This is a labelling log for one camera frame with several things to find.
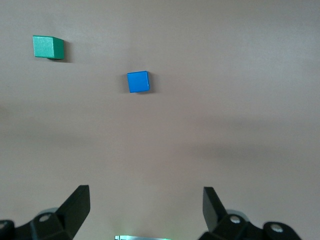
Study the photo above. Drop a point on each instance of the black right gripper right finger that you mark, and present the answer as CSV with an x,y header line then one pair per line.
x,y
212,210

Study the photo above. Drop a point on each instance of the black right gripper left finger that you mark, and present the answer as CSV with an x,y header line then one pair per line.
x,y
75,207

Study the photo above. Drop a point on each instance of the blue wooden block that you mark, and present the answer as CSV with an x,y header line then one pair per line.
x,y
137,82

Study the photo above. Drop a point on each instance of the green wooden block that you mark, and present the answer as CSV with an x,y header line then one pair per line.
x,y
43,46

